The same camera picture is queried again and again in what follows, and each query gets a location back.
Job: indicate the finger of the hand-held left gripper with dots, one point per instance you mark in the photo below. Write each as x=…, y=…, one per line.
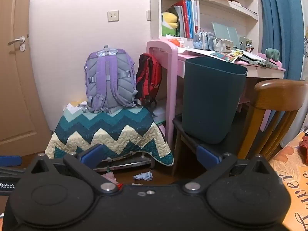
x=9, y=160

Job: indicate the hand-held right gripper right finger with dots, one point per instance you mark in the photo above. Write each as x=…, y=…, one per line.
x=208, y=157

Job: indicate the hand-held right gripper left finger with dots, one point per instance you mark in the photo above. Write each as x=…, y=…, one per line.
x=92, y=155

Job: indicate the pink crumpled paper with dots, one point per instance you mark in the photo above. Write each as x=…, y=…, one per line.
x=110, y=178

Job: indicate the white paper sheets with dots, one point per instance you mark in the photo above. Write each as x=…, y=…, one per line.
x=73, y=107

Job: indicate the blue crumpled tissue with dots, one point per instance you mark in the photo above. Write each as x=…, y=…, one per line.
x=143, y=176

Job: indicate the beige wooden door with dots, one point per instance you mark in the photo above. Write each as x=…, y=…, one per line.
x=16, y=89

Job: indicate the purple grey backpack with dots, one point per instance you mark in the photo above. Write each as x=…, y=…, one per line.
x=108, y=81

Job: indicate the pink desk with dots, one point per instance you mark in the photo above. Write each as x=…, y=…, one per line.
x=172, y=89

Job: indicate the orange printed blanket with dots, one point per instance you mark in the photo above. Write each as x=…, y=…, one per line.
x=293, y=173

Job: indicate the wooden chair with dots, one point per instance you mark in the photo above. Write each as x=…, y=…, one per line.
x=276, y=91

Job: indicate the red black backpack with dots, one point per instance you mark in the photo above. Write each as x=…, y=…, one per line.
x=148, y=77

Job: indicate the red cloth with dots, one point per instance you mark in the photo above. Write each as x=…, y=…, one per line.
x=304, y=148

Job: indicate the colourful comic book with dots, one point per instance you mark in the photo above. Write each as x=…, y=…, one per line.
x=227, y=56

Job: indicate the green notebook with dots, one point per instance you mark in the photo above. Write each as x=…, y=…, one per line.
x=252, y=58

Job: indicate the grey dotted pouch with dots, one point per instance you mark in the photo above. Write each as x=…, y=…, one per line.
x=223, y=45

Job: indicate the blue pencil case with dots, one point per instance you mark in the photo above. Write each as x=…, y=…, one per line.
x=203, y=41

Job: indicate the orange white packet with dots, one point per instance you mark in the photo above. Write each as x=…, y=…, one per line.
x=176, y=42

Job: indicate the desk pen holder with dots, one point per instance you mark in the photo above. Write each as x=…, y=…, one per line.
x=245, y=43

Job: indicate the green clamp gadget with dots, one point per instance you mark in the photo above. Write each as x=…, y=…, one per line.
x=272, y=55

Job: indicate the pale green board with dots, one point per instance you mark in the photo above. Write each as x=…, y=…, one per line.
x=225, y=31

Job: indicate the yellow green plush toy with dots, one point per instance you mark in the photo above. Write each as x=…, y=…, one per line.
x=169, y=24

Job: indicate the row of upright binders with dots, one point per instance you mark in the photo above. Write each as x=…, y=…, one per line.
x=187, y=19

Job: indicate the cream bookshelf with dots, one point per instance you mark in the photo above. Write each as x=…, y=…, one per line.
x=216, y=12

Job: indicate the blue curtain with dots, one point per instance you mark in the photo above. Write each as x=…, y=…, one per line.
x=281, y=24

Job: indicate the metal frame base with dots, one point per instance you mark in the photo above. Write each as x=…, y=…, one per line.
x=127, y=163

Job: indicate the white wall switch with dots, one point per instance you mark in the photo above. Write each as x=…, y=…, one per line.
x=113, y=15

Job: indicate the beige light switch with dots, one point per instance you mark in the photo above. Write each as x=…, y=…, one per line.
x=148, y=15

